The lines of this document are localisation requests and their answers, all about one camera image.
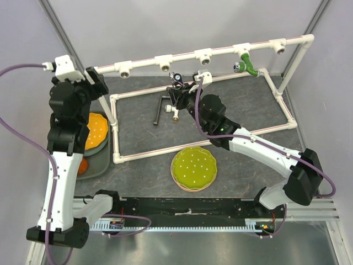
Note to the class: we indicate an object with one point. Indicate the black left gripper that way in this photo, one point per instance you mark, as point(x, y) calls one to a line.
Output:
point(99, 88)

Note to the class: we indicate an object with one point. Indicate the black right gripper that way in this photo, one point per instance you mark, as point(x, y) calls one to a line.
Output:
point(178, 95)

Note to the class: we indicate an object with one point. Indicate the chrome metal faucet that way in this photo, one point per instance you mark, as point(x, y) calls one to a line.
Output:
point(176, 80)

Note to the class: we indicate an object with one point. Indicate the white PVC pipe frame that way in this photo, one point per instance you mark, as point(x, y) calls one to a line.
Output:
point(204, 55)

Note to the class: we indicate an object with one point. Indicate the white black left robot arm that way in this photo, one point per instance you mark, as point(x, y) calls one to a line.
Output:
point(70, 100)

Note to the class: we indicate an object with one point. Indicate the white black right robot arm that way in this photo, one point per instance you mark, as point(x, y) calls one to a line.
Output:
point(302, 171)

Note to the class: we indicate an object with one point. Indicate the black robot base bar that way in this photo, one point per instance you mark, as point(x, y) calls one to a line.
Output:
point(233, 207)

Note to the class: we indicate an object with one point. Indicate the white plastic faucet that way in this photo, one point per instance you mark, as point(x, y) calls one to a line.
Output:
point(171, 109)

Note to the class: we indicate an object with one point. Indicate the orange dotted plate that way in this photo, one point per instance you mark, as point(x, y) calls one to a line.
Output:
point(98, 129)

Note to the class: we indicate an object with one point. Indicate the dark grey lever faucet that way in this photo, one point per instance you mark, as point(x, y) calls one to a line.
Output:
point(159, 108)

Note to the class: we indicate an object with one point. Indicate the dark grey tray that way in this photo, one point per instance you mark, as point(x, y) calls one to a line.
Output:
point(98, 158)

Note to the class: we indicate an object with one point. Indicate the green dotted plate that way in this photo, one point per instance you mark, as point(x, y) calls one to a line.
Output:
point(196, 155)

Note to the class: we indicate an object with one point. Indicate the green plastic faucet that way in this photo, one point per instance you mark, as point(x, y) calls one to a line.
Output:
point(245, 65)

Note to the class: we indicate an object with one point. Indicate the orange plastic cup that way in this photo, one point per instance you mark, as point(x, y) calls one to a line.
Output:
point(83, 166)

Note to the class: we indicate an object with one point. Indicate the pink rimmed plate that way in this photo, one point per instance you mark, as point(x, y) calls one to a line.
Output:
point(194, 177)

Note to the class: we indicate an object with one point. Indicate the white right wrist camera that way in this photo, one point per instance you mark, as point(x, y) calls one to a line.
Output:
point(204, 76)

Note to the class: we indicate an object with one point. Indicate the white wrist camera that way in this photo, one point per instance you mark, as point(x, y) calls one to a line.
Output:
point(65, 68)
point(204, 76)

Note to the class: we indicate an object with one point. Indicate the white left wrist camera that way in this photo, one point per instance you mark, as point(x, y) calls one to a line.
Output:
point(65, 68)

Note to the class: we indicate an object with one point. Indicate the grey cable duct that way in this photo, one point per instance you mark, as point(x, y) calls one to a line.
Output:
point(180, 224)

